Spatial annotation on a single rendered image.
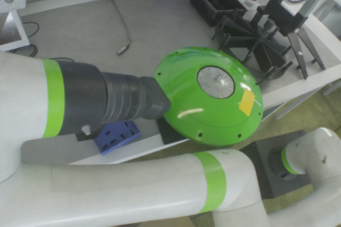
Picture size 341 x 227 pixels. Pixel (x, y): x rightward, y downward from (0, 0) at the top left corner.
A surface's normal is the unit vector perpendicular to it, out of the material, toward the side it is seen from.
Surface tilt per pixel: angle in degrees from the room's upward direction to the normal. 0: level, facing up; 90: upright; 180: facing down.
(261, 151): 0
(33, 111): 65
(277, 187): 0
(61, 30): 0
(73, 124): 81
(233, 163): 25
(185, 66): 11
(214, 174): 18
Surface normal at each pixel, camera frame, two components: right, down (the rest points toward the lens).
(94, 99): 0.77, 0.06
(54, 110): 0.76, 0.28
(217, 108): 0.11, -0.36
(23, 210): 0.59, -0.22
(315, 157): -0.96, 0.10
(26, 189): 0.51, -0.61
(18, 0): 0.54, 0.77
